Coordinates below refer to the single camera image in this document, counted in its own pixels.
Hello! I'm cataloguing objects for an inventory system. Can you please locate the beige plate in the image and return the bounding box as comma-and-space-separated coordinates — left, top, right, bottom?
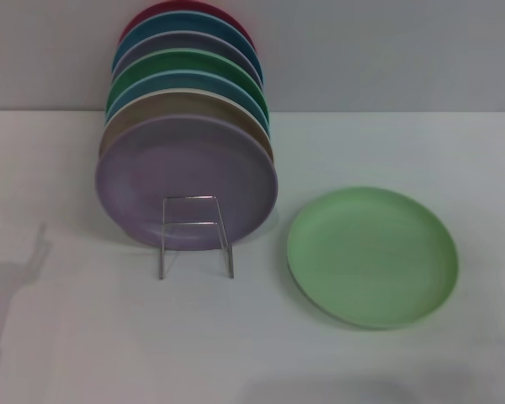
98, 88, 275, 165

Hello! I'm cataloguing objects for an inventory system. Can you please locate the lilac plate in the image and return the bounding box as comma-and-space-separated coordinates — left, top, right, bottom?
94, 112, 279, 253

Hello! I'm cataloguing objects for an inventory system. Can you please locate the light blue plate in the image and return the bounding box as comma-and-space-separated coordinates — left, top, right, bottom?
104, 70, 272, 140

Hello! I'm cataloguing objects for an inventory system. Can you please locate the grey purple plate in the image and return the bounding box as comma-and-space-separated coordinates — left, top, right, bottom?
111, 30, 265, 91

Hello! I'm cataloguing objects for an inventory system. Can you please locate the dark green plate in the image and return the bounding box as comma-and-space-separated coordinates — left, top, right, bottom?
107, 48, 270, 123

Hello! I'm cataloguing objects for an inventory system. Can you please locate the light green plate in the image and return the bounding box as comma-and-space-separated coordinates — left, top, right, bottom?
286, 185, 460, 334

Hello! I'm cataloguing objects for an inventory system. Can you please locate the teal blue plate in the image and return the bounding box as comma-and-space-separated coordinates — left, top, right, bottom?
114, 10, 263, 81

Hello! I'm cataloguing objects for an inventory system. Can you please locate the red plate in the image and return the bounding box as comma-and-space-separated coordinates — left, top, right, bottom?
118, 0, 258, 56

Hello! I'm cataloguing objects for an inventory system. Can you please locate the metal wire plate rack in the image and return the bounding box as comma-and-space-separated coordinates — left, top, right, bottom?
157, 194, 236, 282

